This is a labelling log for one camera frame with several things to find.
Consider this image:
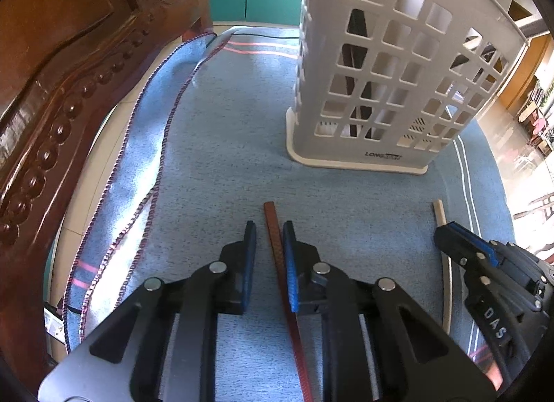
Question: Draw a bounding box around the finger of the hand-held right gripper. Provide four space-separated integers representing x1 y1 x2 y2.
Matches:
450 222 544 299
434 225 513 348

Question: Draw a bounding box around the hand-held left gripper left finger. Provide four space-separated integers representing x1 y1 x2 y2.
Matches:
38 220 258 402

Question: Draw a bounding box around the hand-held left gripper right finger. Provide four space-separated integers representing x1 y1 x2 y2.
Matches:
282 220 496 402

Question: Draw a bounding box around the reddish brown belt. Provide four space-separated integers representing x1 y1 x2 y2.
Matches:
263 202 314 402

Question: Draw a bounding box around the light tan belt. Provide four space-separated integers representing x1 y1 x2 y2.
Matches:
431 199 454 329

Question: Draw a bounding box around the small wooden stool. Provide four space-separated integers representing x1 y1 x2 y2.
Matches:
514 192 554 221

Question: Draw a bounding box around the blue striped cloth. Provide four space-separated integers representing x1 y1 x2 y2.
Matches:
63 25 516 402

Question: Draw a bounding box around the cluttered shelf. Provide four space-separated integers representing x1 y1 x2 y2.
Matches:
515 77 554 152

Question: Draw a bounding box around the brown wooden door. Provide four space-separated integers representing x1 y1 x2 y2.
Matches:
498 0 554 108

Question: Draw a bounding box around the carved wooden chair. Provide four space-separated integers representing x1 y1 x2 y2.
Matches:
0 0 217 385

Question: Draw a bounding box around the black cable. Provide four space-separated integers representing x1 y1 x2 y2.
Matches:
229 32 301 42

